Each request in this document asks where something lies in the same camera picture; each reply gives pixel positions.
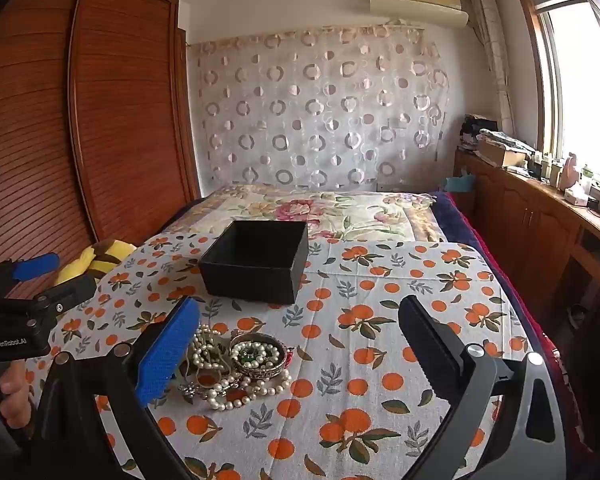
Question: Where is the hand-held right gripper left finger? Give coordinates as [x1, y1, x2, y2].
[30, 297, 201, 480]

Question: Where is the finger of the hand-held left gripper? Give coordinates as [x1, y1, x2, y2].
[34, 275, 97, 312]
[10, 253, 60, 282]

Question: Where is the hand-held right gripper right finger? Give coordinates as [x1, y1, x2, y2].
[397, 295, 568, 480]

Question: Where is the white pearl necklace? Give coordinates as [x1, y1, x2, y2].
[182, 324, 293, 412]

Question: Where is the carved silver bangle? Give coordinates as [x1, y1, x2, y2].
[228, 334, 287, 378]

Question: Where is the black cardboard box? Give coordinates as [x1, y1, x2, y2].
[197, 220, 310, 306]

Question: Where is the person's left hand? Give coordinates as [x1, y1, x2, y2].
[0, 360, 33, 431]

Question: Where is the yellow striped plush toy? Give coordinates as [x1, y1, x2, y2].
[55, 240, 137, 283]

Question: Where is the orange fruit print tablecloth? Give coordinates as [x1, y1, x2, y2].
[25, 232, 546, 480]

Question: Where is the dark blue blanket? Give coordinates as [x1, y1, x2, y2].
[432, 191, 546, 361]

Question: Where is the floral blanket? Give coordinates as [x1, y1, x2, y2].
[167, 184, 448, 243]

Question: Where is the wooden cabinet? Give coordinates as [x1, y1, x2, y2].
[452, 147, 600, 321]

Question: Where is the teal tissue box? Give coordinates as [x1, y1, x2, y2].
[442, 172, 476, 193]

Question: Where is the wooden wardrobe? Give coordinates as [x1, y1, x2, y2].
[0, 0, 203, 281]

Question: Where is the pile of dark clothes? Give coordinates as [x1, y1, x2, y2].
[459, 114, 501, 151]

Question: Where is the cream figurine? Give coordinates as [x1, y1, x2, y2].
[560, 152, 581, 191]

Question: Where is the circle pattern curtain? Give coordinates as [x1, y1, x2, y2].
[187, 22, 451, 193]

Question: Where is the window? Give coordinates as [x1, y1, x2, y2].
[512, 0, 600, 191]

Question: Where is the tied patterned window curtain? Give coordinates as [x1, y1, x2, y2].
[467, 0, 516, 133]

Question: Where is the wall air conditioner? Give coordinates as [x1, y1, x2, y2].
[369, 0, 471, 28]

